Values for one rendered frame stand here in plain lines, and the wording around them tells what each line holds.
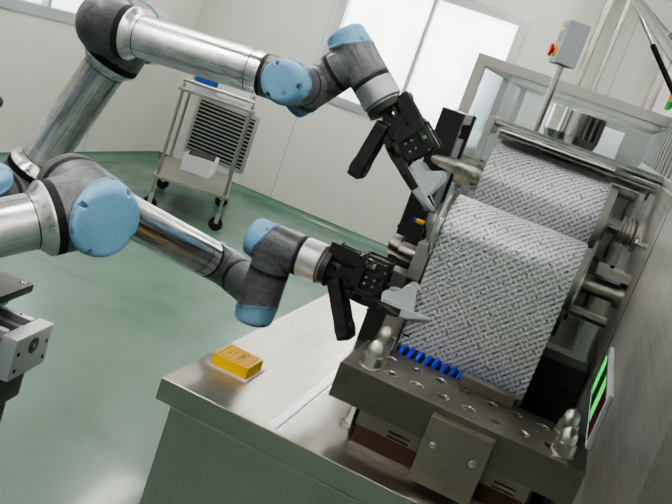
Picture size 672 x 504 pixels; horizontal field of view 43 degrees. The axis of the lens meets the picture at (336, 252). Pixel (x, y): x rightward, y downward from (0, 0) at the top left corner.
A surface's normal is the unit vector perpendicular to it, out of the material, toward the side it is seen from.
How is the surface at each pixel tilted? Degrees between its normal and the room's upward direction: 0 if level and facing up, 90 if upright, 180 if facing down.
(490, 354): 90
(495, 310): 90
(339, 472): 90
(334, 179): 90
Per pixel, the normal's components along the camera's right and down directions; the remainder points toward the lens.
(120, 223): 0.69, 0.35
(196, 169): -0.05, 0.22
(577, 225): -0.32, 0.14
